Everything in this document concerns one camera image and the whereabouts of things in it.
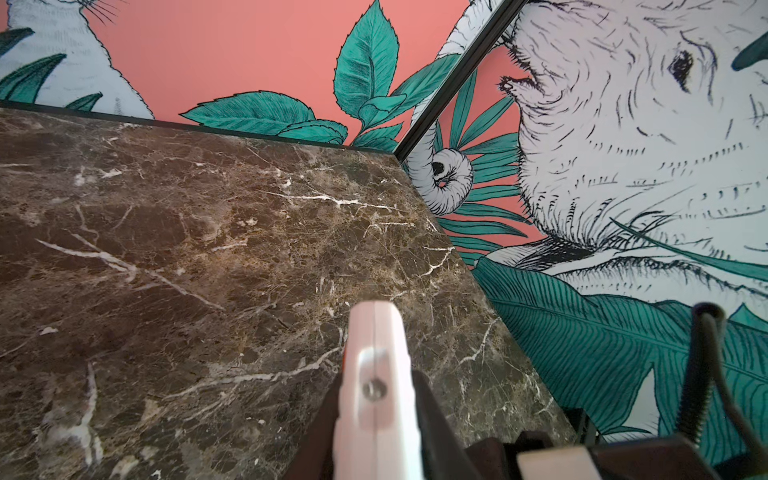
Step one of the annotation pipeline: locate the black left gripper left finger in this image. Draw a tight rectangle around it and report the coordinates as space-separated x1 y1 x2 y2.
283 374 342 480

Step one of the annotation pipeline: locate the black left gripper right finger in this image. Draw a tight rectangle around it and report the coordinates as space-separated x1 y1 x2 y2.
411 370 481 480

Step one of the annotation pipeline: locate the white remote control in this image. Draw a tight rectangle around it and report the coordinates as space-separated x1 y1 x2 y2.
333 300 424 479

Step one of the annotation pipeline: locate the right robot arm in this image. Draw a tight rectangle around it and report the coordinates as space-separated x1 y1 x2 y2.
465 303 767 479

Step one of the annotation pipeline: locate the black right frame post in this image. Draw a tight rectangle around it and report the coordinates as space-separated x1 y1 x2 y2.
394 0 527 163

